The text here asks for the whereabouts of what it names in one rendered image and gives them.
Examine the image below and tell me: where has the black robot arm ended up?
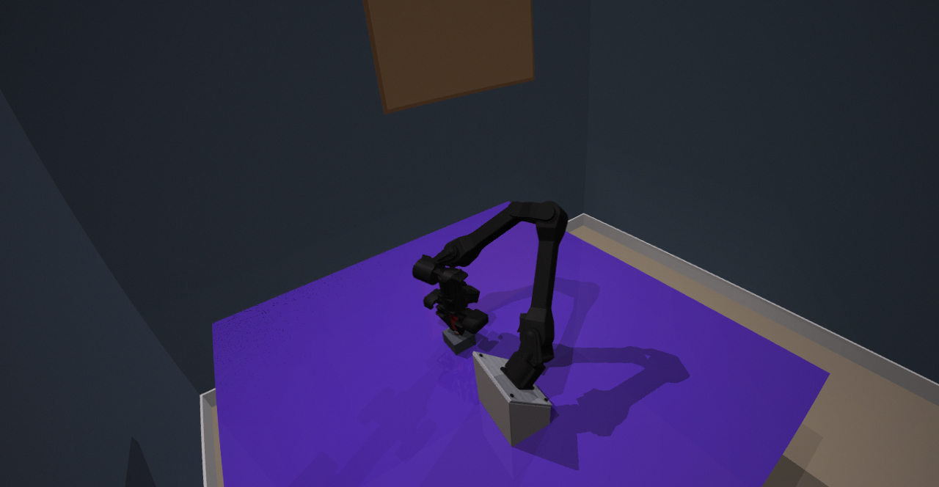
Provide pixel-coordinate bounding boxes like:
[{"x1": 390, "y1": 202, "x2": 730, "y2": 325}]
[{"x1": 412, "y1": 201, "x2": 568, "y2": 390}]

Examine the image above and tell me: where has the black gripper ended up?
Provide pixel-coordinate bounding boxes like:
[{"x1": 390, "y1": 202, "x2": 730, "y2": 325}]
[{"x1": 423, "y1": 288, "x2": 489, "y2": 335}]

